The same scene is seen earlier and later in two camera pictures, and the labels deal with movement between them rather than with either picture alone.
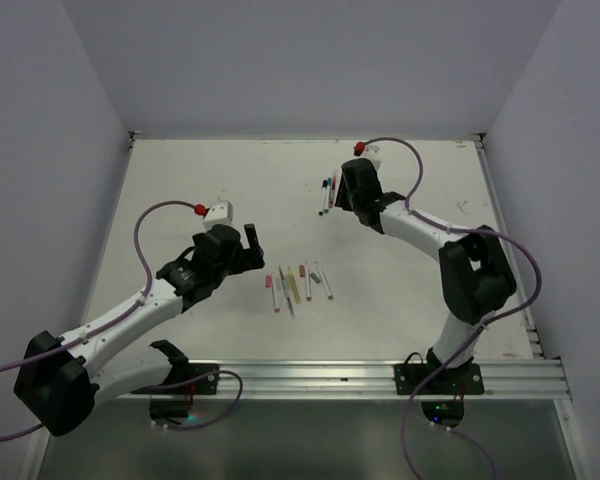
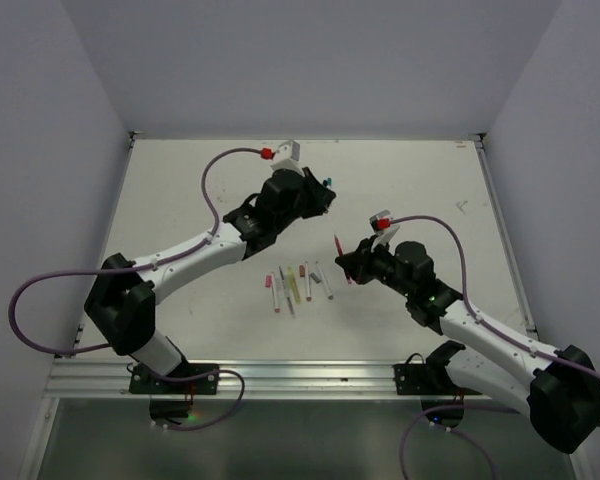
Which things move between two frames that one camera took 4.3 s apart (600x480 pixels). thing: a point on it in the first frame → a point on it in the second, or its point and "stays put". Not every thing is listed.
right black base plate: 465,380 stays put
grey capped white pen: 325,282 stays put
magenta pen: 332,193 → 340,253
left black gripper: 247,258 → 320,197
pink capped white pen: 276,308 stays put
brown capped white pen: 308,283 stays put
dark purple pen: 286,295 stays put
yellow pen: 295,289 stays put
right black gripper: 342,200 → 357,262
